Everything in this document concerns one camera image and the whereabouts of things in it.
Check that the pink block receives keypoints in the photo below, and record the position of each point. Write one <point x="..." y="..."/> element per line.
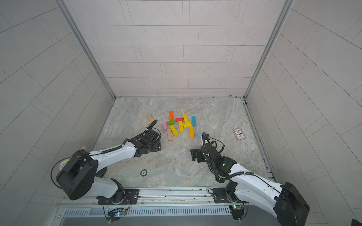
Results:
<point x="165" y="127"/>

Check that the aluminium rail frame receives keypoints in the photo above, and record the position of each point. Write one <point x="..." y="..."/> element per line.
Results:
<point x="166" y="196"/>

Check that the green block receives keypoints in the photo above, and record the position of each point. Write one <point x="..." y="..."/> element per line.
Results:
<point x="172" y="122"/>

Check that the orange block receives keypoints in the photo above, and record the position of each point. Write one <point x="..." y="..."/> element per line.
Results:
<point x="191" y="132"/>
<point x="171" y="115"/>

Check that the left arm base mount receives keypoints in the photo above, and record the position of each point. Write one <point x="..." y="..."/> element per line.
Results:
<point x="126" y="197"/>

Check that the black round microphone stand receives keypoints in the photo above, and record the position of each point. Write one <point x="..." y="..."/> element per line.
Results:
<point x="101" y="172"/>

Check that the small printed card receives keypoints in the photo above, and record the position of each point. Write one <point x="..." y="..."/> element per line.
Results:
<point x="239" y="134"/>

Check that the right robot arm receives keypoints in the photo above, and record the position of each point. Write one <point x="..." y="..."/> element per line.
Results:
<point x="283" y="201"/>

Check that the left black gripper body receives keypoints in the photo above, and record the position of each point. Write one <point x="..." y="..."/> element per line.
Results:
<point x="155" y="147"/>

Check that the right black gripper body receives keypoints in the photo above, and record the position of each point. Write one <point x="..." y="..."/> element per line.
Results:
<point x="201" y="157"/>

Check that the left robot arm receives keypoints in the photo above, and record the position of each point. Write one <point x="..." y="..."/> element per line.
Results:
<point x="82" y="174"/>

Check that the yellow block short vertical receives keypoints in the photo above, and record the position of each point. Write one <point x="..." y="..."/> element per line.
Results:
<point x="181" y="127"/>

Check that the orange block top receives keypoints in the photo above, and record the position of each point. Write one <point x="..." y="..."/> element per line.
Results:
<point x="171" y="115"/>

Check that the orange block lower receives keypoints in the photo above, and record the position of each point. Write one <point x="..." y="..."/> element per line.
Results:
<point x="191" y="132"/>

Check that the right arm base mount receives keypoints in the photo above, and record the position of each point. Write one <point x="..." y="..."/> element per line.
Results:
<point x="223" y="195"/>

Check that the yellow block small horizontal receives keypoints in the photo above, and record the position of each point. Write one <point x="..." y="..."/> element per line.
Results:
<point x="187" y="125"/>

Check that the left circuit board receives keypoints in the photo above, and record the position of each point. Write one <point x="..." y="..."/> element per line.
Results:
<point x="115" y="214"/>

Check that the circuit board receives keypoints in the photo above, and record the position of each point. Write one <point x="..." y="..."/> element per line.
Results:
<point x="115" y="214"/>
<point x="237" y="212"/>

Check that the yellow block upper diagonal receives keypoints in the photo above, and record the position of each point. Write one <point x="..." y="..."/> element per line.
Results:
<point x="185" y="118"/>

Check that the right circuit board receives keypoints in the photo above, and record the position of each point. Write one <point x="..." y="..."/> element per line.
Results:
<point x="237" y="212"/>

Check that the teal block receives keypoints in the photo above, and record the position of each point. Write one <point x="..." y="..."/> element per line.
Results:
<point x="193" y="121"/>

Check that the tan wooden block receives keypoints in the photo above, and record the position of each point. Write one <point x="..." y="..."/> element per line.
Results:
<point x="150" y="118"/>
<point x="169" y="135"/>

